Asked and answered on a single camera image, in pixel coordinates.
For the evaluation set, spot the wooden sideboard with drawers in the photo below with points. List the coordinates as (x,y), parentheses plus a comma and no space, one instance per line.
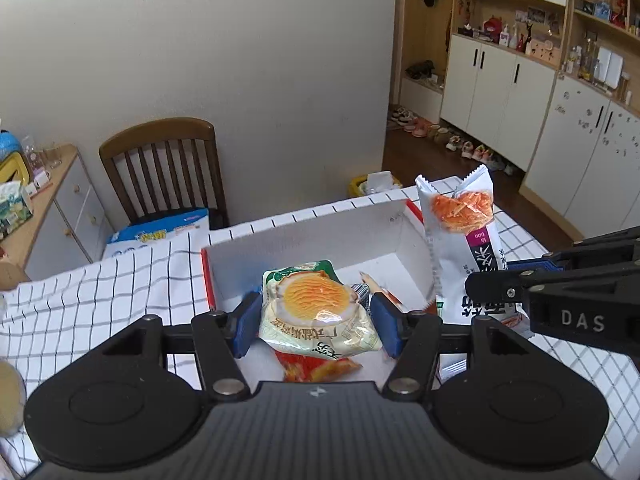
(75,210)

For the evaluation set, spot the white double-door cabinet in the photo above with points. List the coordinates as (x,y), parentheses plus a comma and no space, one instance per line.
(495,100)

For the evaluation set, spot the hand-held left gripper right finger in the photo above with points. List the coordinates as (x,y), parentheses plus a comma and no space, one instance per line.
(385,325)

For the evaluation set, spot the cream pastry packet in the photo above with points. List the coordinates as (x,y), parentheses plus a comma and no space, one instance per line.
(310,305)

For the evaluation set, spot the white mug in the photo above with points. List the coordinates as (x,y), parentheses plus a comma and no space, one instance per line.
(41,178)

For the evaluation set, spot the row of shoes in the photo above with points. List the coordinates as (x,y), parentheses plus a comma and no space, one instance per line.
(450,137)

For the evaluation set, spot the red cardboard box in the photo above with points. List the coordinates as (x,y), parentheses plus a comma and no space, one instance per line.
(310,232)

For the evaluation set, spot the black item on shelf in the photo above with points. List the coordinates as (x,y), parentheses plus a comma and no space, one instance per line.
(420,69)

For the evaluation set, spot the blue and yellow toy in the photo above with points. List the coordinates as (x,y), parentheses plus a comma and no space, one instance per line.
(9,150)

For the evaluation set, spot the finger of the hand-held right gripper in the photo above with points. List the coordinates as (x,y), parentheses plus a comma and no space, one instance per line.
(600,247)
(495,285)

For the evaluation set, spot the beige round object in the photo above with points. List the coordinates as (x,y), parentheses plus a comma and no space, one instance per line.
(10,395)

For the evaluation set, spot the wooden chair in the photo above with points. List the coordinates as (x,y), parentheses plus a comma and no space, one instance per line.
(155,132)

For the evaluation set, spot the white cabinet with stickers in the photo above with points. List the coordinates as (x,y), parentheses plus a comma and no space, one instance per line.
(575,160)

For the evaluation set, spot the yellow waste bin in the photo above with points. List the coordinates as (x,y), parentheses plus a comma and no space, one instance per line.
(375,185)

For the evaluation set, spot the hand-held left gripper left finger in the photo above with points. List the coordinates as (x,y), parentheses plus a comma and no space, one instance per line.
(247,325)

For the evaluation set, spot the red ornament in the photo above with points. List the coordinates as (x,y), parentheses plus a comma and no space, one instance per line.
(492,27)

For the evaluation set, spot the green tissue pack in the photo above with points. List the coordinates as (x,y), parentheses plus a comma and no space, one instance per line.
(12,207)

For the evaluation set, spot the red rice cracker packet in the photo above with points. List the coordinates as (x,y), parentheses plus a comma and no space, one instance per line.
(320,367)

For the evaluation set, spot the grey white snack packet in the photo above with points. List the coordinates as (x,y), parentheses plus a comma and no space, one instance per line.
(450,260)

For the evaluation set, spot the blue and white carton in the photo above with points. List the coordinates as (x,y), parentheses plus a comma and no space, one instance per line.
(160,232)

